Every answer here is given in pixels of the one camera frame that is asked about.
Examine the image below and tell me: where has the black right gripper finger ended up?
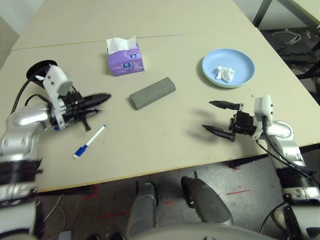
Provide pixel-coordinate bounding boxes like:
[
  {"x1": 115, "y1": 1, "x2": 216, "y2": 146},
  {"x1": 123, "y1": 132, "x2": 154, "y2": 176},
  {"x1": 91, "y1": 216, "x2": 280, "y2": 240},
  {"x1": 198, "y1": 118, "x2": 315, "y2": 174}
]
[
  {"x1": 201, "y1": 124, "x2": 237, "y2": 143},
  {"x1": 208, "y1": 99, "x2": 245, "y2": 111}
]

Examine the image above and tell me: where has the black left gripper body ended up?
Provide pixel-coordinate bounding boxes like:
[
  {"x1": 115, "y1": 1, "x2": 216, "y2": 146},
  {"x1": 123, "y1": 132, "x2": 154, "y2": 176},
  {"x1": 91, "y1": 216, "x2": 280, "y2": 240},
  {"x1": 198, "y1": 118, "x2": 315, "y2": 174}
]
[{"x1": 60, "y1": 91, "x2": 85, "y2": 124}]

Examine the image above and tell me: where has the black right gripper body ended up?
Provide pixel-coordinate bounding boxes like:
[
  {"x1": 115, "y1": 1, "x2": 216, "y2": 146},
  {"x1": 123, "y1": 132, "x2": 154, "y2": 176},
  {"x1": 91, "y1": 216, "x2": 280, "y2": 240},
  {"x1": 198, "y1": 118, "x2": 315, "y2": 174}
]
[{"x1": 228, "y1": 110, "x2": 258, "y2": 137}]

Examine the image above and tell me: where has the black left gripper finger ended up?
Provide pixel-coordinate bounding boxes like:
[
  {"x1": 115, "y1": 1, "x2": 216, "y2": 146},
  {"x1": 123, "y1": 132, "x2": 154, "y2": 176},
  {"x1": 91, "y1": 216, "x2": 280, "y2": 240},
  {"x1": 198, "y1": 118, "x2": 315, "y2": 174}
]
[
  {"x1": 79, "y1": 113, "x2": 92, "y2": 132},
  {"x1": 82, "y1": 92, "x2": 112, "y2": 108}
]

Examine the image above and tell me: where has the white marker blue cap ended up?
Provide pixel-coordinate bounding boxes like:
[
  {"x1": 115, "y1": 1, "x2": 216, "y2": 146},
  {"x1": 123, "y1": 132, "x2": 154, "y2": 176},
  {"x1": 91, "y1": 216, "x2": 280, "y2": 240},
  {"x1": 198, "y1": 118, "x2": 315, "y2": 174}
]
[
  {"x1": 72, "y1": 123, "x2": 109, "y2": 160},
  {"x1": 53, "y1": 107, "x2": 106, "y2": 132}
]

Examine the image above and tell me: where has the blue plate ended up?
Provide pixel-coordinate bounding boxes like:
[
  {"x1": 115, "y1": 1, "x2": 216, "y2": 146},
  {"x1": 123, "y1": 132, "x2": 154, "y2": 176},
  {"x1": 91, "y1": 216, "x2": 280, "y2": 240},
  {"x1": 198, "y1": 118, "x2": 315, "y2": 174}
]
[{"x1": 201, "y1": 48, "x2": 256, "y2": 87}]

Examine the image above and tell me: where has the grey glasses case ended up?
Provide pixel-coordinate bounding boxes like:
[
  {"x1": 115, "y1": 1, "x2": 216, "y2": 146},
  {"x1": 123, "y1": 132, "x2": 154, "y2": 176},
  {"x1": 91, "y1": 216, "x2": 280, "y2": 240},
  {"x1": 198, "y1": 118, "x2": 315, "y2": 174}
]
[{"x1": 129, "y1": 76, "x2": 177, "y2": 111}]

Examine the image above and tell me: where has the crumpled white tissue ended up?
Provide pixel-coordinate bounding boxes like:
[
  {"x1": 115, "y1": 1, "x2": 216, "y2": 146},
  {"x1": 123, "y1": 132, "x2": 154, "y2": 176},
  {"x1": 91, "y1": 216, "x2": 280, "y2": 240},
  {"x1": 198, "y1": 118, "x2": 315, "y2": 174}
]
[{"x1": 214, "y1": 65, "x2": 237, "y2": 83}]

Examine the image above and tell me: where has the purple tissue pack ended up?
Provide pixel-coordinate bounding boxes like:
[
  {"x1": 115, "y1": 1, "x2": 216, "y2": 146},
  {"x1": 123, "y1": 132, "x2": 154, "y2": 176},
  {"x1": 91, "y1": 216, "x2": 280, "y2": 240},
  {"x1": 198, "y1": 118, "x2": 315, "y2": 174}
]
[{"x1": 105, "y1": 35, "x2": 146, "y2": 77}]

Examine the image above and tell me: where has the black plastic cup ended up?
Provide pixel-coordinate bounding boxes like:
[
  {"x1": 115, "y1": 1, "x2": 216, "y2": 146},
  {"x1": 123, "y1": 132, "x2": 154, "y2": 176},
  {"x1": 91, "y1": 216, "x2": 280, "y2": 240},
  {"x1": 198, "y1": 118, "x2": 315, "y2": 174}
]
[{"x1": 26, "y1": 59, "x2": 60, "y2": 89}]

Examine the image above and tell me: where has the black table foot bar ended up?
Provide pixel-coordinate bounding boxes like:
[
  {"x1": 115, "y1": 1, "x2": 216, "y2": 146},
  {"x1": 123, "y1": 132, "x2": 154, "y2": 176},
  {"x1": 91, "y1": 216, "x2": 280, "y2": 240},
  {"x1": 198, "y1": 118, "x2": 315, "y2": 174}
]
[{"x1": 36, "y1": 185, "x2": 93, "y2": 198}]

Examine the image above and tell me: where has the grey right robot leg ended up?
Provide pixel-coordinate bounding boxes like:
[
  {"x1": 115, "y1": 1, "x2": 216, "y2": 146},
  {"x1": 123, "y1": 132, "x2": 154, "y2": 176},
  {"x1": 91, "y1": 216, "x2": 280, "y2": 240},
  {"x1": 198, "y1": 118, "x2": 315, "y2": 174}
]
[{"x1": 180, "y1": 176, "x2": 235, "y2": 226}]

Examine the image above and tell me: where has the grey robot leg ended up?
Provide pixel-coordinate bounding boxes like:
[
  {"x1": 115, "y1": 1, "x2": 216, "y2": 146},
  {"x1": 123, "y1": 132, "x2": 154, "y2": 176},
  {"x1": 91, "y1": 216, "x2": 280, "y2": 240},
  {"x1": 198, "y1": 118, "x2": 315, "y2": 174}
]
[
  {"x1": 126, "y1": 181, "x2": 160, "y2": 236},
  {"x1": 180, "y1": 176, "x2": 235, "y2": 226}
]

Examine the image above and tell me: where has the white plastic strip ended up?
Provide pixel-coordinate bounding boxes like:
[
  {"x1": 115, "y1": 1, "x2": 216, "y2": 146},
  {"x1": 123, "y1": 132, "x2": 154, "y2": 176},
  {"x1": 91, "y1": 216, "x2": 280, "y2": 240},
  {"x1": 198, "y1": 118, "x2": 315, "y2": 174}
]
[{"x1": 271, "y1": 28, "x2": 305, "y2": 46}]

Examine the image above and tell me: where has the grey robot torso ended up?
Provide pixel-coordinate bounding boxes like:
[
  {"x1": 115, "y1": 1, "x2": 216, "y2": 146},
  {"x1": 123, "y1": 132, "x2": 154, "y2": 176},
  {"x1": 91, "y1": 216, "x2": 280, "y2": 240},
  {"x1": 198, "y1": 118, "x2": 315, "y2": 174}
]
[{"x1": 129, "y1": 223, "x2": 285, "y2": 240}]

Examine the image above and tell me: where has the grey left robot leg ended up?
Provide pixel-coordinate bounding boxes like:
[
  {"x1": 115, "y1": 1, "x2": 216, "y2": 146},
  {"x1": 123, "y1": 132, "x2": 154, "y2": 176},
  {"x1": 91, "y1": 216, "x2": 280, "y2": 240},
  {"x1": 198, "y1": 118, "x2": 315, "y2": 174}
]
[{"x1": 126, "y1": 181, "x2": 160, "y2": 236}]

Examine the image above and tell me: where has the black framed side table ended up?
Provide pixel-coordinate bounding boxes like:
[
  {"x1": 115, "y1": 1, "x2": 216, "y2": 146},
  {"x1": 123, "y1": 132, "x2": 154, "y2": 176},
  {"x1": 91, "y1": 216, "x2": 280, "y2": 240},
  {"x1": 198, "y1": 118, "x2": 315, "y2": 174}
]
[{"x1": 252, "y1": 0, "x2": 320, "y2": 29}]

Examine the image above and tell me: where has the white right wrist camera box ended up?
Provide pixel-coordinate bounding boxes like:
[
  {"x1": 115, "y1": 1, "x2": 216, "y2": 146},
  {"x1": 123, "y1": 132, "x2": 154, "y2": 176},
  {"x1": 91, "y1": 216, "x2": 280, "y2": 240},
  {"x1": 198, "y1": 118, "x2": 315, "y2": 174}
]
[{"x1": 251, "y1": 94, "x2": 274, "y2": 141}]

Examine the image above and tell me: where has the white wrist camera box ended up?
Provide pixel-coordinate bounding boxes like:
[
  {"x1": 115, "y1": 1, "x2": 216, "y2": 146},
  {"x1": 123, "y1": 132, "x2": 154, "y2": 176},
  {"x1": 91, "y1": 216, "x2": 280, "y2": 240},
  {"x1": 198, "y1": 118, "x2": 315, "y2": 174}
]
[
  {"x1": 251, "y1": 94, "x2": 274, "y2": 141},
  {"x1": 41, "y1": 63, "x2": 75, "y2": 131}
]

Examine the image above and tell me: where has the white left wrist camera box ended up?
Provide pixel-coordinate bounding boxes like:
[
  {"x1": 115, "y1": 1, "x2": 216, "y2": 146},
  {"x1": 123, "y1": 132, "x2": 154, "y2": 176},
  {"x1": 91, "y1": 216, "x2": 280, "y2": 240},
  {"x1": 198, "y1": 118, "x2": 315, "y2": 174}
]
[{"x1": 41, "y1": 63, "x2": 75, "y2": 131}]

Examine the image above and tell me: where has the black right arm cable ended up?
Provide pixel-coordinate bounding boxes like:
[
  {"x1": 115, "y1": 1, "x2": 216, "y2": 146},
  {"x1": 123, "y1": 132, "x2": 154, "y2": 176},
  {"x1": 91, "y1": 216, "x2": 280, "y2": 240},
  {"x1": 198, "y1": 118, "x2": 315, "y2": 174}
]
[{"x1": 260, "y1": 116, "x2": 317, "y2": 240}]

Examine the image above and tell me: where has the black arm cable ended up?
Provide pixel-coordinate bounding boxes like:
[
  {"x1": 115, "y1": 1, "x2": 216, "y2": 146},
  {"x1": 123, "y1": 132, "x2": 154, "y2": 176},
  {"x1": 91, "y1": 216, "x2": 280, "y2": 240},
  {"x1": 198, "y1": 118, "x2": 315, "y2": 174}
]
[
  {"x1": 260, "y1": 116, "x2": 317, "y2": 240},
  {"x1": 10, "y1": 78, "x2": 51, "y2": 115}
]

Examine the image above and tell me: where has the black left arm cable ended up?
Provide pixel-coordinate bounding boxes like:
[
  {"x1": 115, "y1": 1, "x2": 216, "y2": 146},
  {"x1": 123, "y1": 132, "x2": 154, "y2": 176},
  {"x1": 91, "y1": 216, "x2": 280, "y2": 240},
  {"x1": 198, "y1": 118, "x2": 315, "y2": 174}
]
[{"x1": 10, "y1": 78, "x2": 51, "y2": 115}]

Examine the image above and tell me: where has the white floor cable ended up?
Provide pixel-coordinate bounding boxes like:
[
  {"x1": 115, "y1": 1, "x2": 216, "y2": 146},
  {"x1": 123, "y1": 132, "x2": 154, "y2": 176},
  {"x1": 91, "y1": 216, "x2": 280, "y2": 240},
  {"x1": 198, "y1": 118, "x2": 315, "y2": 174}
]
[{"x1": 37, "y1": 194, "x2": 68, "y2": 240}]

